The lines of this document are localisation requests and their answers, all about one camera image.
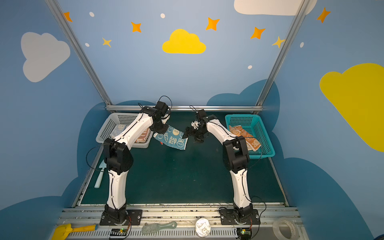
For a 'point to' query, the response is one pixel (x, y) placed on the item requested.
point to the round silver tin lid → (202, 227)
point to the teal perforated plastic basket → (253, 125)
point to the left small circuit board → (118, 232)
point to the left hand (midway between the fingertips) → (160, 129)
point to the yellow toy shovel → (62, 232)
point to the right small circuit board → (244, 233)
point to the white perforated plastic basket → (111, 119)
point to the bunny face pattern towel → (173, 137)
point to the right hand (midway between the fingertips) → (188, 138)
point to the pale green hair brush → (148, 228)
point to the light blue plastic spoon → (102, 166)
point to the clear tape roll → (284, 228)
